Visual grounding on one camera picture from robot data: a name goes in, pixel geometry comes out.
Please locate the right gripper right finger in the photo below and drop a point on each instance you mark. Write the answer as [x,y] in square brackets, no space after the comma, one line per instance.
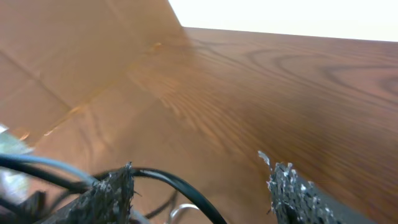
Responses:
[297,200]

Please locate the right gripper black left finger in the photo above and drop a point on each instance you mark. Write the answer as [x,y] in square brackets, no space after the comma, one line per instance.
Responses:
[107,202]

